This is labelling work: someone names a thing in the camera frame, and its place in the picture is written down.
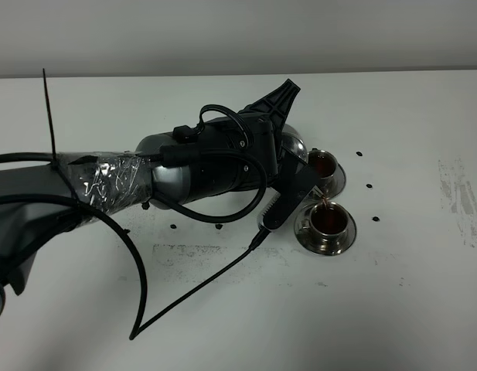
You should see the stainless steel teapot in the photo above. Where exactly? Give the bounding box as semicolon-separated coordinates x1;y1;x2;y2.
278;131;330;202

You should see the stainless steel saucer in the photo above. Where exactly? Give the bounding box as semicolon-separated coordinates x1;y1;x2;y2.
318;161;346;199
294;202;357;256

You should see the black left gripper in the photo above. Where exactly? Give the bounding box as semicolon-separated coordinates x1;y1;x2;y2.
172;79;301;203

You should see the far stainless steel teacup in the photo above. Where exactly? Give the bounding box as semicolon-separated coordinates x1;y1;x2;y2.
308;149;338;186

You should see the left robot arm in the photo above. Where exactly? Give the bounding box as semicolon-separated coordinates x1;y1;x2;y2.
0;105;285;335

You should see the stainless steel teacup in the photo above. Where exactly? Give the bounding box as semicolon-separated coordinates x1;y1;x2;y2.
295;203;348;239
308;149;338;186

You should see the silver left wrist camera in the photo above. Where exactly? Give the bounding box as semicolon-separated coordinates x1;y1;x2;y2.
259;151;320;231

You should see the near stainless steel teacup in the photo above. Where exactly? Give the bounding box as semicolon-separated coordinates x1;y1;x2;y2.
295;203;348;239

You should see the near stainless steel saucer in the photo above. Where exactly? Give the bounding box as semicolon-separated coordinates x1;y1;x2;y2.
294;202;357;256

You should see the far stainless steel saucer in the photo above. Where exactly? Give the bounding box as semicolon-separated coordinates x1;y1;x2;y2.
318;161;346;199

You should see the black cable tie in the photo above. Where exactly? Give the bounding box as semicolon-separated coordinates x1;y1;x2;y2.
42;69;58;168

